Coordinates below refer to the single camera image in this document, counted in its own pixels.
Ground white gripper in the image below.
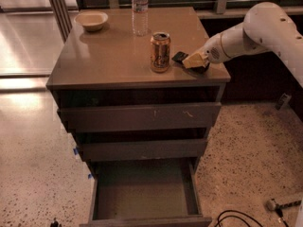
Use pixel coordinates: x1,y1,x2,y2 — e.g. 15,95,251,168
182,33,228,68

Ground dark rxbar chocolate wrapper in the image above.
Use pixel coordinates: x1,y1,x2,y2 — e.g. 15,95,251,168
172,51,188,64

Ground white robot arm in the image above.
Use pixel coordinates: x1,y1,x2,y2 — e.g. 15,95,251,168
182,2,303,86

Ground top grey drawer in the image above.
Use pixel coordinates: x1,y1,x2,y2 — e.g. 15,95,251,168
60,103,221,132

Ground grey drawer cabinet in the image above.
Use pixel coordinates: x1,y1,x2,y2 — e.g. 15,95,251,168
45,7,232,227

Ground middle grey drawer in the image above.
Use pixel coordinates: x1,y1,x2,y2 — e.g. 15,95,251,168
82,139,207,162

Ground open bottom grey drawer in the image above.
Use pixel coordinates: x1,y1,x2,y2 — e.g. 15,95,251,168
80,158,212,227

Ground orange soda can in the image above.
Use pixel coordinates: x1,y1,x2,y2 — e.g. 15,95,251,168
151,32,170,73

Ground clear plastic water bottle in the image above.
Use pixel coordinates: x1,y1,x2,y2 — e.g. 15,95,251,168
132,0,149,36

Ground white ceramic bowl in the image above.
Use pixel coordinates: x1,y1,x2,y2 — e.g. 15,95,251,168
74,11,108,32

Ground blue tape piece upper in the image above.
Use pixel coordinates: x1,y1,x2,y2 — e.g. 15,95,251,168
73,148,79,155

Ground white power strip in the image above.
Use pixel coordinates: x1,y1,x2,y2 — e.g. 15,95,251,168
266,192,303,211

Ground small black floor object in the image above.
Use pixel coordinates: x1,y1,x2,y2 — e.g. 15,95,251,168
50,218,62,227

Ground grey wall outlet box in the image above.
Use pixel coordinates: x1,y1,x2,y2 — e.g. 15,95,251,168
276,94,292,110

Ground black floor cable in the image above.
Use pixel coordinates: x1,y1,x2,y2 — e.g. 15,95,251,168
214,209,264,227

